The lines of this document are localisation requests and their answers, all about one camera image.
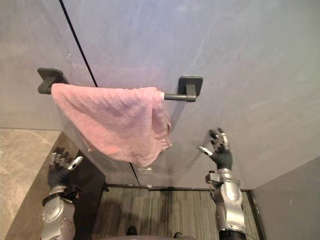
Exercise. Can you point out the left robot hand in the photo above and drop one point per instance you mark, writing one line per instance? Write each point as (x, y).
(58, 172)

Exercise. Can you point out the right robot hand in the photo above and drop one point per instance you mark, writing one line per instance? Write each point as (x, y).
(222, 157)

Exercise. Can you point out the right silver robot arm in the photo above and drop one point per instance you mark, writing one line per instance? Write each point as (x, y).
(228, 200)

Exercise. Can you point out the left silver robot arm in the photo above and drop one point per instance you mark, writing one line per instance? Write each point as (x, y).
(58, 215)

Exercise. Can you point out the marble washtable counter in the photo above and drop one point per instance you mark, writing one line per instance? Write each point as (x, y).
(22, 175)

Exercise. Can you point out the dark grey towel bar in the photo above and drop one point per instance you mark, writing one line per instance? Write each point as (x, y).
(185, 91)

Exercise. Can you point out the pink towel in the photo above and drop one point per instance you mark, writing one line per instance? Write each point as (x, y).
(117, 122)

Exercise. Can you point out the robot dark foot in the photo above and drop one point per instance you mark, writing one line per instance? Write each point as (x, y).
(131, 230)

